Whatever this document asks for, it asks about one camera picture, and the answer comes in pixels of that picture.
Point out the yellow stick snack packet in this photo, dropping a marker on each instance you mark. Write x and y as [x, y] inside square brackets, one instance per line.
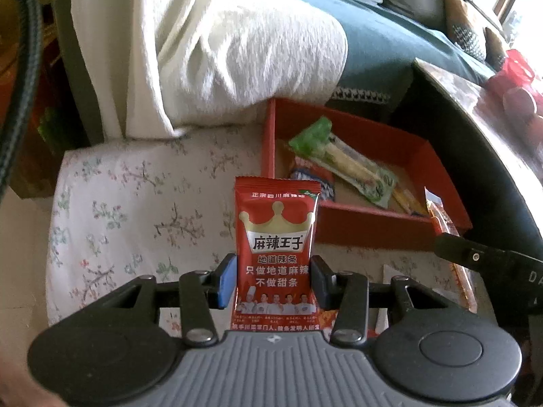
[409, 201]

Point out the dark coffee table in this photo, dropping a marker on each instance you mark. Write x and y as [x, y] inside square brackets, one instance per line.
[488, 135]

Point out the red apple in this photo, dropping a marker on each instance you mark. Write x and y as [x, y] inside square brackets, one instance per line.
[519, 101]

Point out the large red blue snack bag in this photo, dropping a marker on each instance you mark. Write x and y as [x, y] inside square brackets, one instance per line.
[314, 180]

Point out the dark patterned cushion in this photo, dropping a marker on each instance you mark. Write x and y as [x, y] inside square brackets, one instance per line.
[496, 48]

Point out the yellow houndstooth cushion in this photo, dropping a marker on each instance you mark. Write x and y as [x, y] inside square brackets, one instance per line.
[464, 25]

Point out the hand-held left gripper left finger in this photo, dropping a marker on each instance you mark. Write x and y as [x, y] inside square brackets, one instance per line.
[225, 282]

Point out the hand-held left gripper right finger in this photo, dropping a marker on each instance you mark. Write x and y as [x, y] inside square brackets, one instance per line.
[320, 282]

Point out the red paper bag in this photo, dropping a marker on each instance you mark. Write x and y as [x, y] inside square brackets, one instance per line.
[51, 165]

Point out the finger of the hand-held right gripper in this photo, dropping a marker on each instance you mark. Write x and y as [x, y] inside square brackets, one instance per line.
[475, 256]

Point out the white blanket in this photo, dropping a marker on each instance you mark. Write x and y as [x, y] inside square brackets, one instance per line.
[212, 51]

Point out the red crown print snack packet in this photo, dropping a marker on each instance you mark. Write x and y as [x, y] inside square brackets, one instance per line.
[275, 229]

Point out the teal sofa cover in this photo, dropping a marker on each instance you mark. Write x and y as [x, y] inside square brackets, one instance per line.
[382, 51]

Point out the red cardboard box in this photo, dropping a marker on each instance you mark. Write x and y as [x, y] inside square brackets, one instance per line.
[369, 229]

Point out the green white stick snack packet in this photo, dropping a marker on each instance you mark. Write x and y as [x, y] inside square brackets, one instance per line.
[339, 157]

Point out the floral cloth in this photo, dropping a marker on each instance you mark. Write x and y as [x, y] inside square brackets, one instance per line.
[127, 203]

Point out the red plastic bag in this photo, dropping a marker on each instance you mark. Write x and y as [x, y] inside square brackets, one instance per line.
[517, 65]

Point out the orange clear snack packet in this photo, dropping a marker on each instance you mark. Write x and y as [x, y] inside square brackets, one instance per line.
[441, 220]

